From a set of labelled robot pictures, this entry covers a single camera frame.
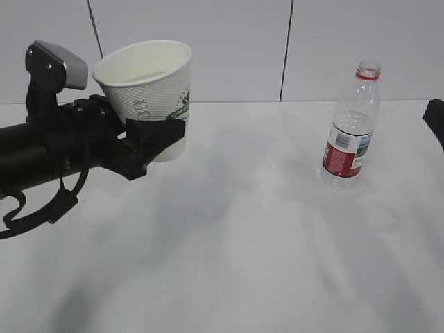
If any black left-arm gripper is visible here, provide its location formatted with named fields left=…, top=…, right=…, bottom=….
left=46, top=94, right=185, bottom=180

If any clear water bottle red label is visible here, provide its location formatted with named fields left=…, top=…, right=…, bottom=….
left=320, top=60, right=382, bottom=191

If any white paper cup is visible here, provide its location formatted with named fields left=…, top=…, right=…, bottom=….
left=92, top=40, right=193, bottom=164

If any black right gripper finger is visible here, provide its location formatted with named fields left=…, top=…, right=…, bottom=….
left=422, top=99, right=444, bottom=148

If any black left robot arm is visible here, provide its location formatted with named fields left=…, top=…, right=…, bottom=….
left=1, top=95, right=185, bottom=190

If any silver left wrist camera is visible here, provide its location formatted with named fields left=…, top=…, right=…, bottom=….
left=25, top=40, right=88, bottom=122

